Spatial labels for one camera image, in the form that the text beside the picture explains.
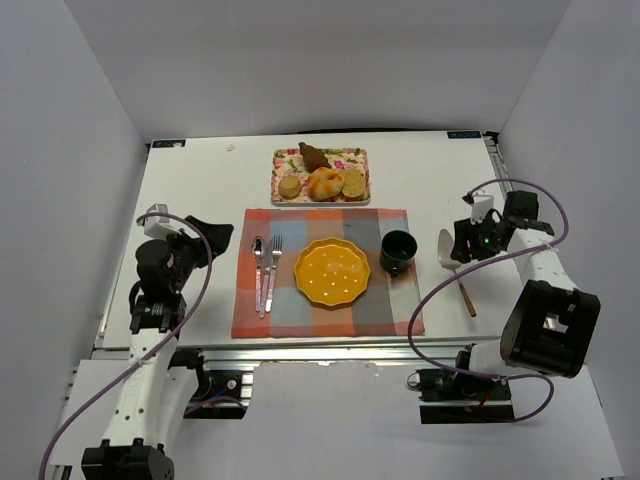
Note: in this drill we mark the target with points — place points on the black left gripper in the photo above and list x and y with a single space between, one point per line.
198 240

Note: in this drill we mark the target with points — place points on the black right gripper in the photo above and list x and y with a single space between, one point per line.
462 240

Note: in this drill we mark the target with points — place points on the steel spatula wooden handle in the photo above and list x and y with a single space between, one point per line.
445 246

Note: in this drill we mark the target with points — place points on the brown toast slice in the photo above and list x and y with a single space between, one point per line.
355 186

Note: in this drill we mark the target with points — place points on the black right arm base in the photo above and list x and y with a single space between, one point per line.
450 398

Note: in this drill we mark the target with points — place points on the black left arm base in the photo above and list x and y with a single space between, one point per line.
218 393

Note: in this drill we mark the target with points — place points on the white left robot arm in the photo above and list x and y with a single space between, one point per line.
163 380

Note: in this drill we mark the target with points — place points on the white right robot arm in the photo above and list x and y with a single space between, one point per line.
552 323

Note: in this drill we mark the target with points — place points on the orange striped bread roll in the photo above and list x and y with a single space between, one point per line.
324 183

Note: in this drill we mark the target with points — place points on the dark green mug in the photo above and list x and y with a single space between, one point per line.
397 253

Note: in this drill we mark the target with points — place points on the small round yellow muffin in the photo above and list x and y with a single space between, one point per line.
289 187

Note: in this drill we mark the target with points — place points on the checkered orange grey placemat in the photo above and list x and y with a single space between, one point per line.
384 309

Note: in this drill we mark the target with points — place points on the floral rectangular tray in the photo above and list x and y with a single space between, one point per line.
289 162

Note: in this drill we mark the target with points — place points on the left blue corner label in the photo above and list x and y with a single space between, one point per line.
168 143

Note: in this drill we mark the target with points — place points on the yellow dotted plate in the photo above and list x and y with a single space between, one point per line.
332 272

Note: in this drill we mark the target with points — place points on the brown chocolate croissant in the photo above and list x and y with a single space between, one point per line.
312 157

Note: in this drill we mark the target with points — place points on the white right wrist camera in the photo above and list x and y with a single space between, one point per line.
481 204

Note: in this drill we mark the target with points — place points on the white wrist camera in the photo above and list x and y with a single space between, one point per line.
158 227
481 204

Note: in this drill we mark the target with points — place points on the steel spoon pink handle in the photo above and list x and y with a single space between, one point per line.
259 251

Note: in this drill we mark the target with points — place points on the steel fork pink handle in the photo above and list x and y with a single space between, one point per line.
276 253

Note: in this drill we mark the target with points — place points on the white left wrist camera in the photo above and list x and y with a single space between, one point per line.
158 227

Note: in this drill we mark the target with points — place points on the aluminium table frame rail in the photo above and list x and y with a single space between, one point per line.
423 173

